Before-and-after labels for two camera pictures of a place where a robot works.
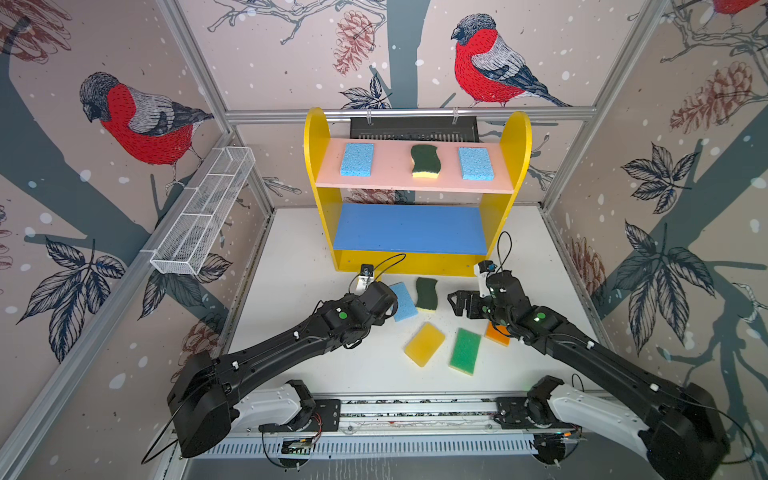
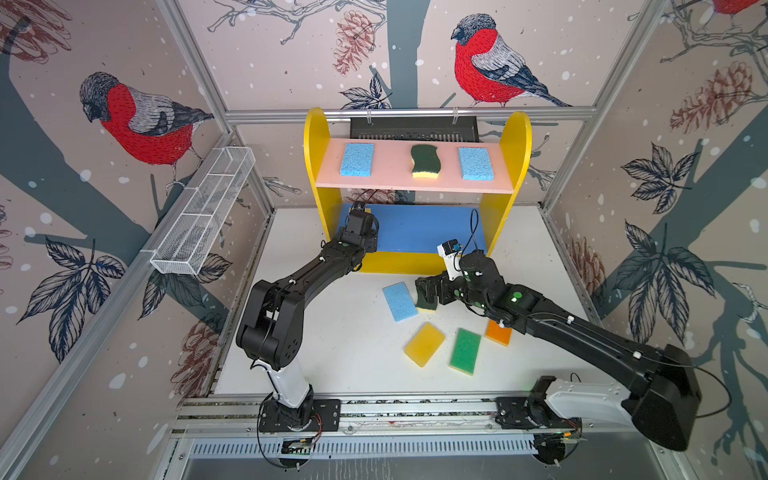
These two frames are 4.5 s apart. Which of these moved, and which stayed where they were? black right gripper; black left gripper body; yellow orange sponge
Moved: black right gripper; black left gripper body
Stayed: yellow orange sponge
